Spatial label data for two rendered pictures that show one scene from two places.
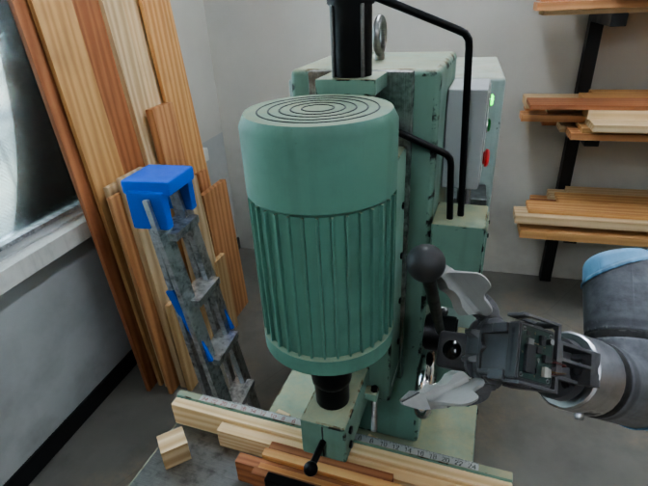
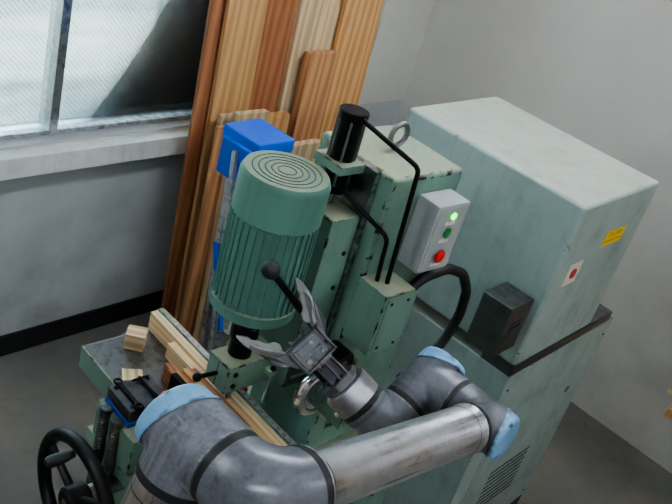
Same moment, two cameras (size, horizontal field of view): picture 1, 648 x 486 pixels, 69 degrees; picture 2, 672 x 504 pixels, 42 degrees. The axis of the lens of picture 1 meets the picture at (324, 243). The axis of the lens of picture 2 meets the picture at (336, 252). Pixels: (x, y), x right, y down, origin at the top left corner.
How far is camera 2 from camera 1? 118 cm
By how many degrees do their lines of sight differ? 16
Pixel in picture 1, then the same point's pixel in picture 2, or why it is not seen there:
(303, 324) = (226, 281)
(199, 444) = (152, 348)
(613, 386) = (354, 401)
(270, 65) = (494, 49)
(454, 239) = (369, 295)
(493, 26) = not seen: outside the picture
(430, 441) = not seen: hidden behind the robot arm
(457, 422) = not seen: hidden behind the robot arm
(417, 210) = (357, 263)
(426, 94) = (384, 190)
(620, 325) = (398, 386)
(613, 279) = (419, 361)
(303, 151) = (253, 190)
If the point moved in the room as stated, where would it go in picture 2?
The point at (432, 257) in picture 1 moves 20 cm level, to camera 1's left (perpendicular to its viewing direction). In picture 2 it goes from (270, 267) to (176, 218)
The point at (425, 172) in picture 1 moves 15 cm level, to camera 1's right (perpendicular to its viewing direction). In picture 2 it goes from (369, 239) to (436, 272)
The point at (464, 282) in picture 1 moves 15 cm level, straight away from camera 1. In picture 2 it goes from (307, 300) to (363, 283)
